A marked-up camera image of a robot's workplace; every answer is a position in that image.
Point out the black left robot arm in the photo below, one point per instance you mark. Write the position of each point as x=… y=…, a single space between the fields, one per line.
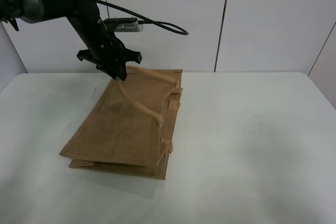
x=37 y=11

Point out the brown linen bag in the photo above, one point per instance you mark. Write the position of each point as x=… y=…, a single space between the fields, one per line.
x=130 y=129

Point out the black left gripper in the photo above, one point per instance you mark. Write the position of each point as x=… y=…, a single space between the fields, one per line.
x=104 y=49

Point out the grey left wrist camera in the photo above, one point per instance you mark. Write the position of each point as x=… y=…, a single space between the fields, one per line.
x=123 y=25

